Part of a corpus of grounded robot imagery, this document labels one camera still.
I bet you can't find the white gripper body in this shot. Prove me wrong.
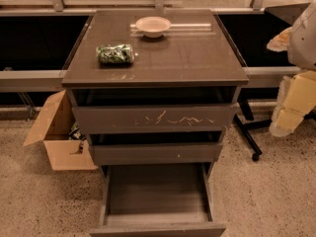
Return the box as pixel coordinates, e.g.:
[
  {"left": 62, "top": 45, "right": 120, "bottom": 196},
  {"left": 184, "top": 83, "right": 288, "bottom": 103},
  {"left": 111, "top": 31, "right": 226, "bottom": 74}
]
[{"left": 287, "top": 0, "right": 316, "bottom": 70}]

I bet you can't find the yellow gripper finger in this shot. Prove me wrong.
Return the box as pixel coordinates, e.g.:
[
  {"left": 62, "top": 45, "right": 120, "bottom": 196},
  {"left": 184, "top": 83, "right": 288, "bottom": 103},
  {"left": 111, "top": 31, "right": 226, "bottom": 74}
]
[
  {"left": 270, "top": 70, "right": 316, "bottom": 137},
  {"left": 267, "top": 27, "right": 292, "bottom": 52}
]

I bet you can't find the dark drawer cabinet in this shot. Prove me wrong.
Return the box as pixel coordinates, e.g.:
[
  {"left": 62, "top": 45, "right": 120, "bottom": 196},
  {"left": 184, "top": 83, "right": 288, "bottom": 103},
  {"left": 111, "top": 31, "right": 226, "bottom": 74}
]
[{"left": 60, "top": 9, "right": 250, "bottom": 237}]

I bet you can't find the middle drawer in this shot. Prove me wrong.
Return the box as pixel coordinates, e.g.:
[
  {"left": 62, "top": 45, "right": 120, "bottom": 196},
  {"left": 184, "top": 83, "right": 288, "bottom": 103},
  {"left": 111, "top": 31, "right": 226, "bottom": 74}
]
[{"left": 89, "top": 143, "right": 222, "bottom": 166}]

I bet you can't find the drawer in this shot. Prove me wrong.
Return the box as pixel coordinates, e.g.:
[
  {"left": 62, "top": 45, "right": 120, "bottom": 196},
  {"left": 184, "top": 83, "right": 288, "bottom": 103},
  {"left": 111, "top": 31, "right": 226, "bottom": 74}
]
[
  {"left": 72, "top": 104, "right": 237, "bottom": 134},
  {"left": 89, "top": 143, "right": 222, "bottom": 166},
  {"left": 90, "top": 164, "right": 226, "bottom": 237}
]

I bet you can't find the bottom drawer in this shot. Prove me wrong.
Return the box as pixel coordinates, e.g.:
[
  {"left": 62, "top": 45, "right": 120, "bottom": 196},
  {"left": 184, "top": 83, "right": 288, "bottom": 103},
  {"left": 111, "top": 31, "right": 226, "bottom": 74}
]
[{"left": 90, "top": 164, "right": 226, "bottom": 237}]

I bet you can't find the top drawer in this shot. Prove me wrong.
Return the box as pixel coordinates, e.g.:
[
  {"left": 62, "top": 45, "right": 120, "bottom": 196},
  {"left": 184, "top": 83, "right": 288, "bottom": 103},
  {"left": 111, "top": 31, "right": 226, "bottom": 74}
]
[{"left": 72, "top": 104, "right": 237, "bottom": 134}]

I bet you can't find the dark side table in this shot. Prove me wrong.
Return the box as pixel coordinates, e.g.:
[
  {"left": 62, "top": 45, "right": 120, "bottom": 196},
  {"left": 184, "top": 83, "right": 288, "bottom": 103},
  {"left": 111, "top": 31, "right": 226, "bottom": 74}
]
[{"left": 265, "top": 3, "right": 309, "bottom": 25}]

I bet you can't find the black rolling stand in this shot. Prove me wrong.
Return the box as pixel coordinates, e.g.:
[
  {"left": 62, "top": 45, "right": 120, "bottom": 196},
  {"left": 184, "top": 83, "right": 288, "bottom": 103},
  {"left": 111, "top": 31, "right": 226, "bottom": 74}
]
[{"left": 232, "top": 99, "right": 316, "bottom": 162}]

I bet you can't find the white bowl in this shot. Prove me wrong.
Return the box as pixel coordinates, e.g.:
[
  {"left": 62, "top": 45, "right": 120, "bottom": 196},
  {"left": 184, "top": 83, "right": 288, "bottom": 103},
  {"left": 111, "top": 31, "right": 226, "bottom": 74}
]
[{"left": 135, "top": 17, "right": 171, "bottom": 39}]

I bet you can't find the open cardboard box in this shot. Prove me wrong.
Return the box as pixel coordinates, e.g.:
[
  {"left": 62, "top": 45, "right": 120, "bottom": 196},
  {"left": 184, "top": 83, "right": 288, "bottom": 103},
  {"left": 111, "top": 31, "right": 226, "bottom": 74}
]
[{"left": 24, "top": 91, "right": 96, "bottom": 171}]

